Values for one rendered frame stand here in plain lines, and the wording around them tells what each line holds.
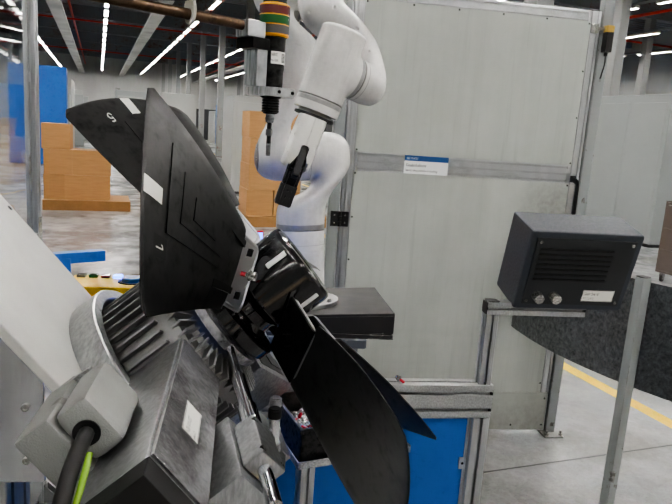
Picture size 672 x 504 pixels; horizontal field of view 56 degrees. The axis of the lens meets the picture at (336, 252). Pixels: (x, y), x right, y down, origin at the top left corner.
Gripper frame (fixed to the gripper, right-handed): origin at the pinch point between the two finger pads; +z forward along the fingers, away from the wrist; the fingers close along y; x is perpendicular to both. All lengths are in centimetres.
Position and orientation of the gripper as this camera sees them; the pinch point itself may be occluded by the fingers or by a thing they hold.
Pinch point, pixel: (285, 194)
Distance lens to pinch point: 118.5
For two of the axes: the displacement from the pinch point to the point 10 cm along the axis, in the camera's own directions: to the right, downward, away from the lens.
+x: 9.3, 3.2, 2.0
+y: 1.4, 1.9, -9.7
